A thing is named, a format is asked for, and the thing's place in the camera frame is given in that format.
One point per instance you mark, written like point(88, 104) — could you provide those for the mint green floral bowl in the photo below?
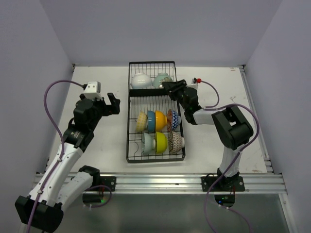
point(160, 78)

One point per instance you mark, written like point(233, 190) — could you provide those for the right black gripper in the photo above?
point(172, 87)

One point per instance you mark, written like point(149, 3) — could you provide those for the white ceramic bowl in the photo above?
point(141, 81)

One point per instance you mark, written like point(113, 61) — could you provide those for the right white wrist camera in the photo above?
point(195, 82)

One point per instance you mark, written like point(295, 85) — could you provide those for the blue zigzag patterned bowl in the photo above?
point(173, 120)

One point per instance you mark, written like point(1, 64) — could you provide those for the blue ceramic bowl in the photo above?
point(151, 121)

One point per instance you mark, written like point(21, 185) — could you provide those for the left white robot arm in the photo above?
point(45, 205)

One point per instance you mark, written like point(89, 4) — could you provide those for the lime yellow bowl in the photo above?
point(161, 142)

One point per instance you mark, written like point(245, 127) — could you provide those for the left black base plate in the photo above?
point(109, 181)

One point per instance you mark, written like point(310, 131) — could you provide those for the aluminium mounting rail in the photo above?
point(190, 183)

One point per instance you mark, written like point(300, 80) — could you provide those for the brown scale patterned bowl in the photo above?
point(175, 142)

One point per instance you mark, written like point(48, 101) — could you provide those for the orange ceramic bowl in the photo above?
point(160, 120)

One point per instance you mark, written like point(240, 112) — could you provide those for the pale grey-green bowl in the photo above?
point(148, 144)

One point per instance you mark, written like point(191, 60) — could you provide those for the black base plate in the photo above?
point(109, 181)
point(211, 183)

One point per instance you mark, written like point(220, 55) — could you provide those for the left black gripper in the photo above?
point(114, 108)

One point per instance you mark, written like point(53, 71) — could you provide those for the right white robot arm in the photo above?
point(236, 125)

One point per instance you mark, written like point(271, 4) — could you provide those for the black wire dish rack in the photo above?
point(152, 99)

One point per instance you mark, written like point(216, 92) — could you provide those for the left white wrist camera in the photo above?
point(92, 90)

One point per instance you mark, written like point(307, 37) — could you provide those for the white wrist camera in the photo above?
point(195, 82)
point(92, 90)

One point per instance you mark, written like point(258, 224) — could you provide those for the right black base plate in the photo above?
point(211, 183)

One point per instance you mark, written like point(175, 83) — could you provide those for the yellow checkered bowl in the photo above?
point(141, 122)

